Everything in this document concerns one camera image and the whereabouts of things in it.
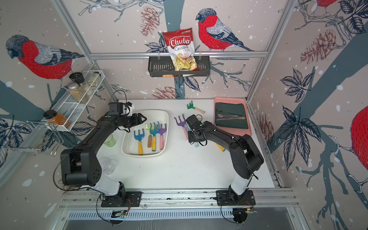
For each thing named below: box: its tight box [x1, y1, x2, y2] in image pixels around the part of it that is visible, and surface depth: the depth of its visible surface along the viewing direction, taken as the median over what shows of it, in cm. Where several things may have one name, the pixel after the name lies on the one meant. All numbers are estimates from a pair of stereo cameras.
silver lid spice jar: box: [67, 82, 89, 104], surface depth 74 cm
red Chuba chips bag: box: [162, 27, 201, 71], surface depth 85 cm
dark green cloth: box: [215, 102, 249, 129], surface depth 116 cm
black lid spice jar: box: [69, 72, 85, 84], surface depth 76 cm
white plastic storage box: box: [121, 109, 170, 158], surface depth 97 cm
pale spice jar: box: [87, 72, 101, 87], surface depth 87 cm
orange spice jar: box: [43, 109, 72, 129], surface depth 62 cm
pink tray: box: [213, 96, 253, 137], surface depth 113 cm
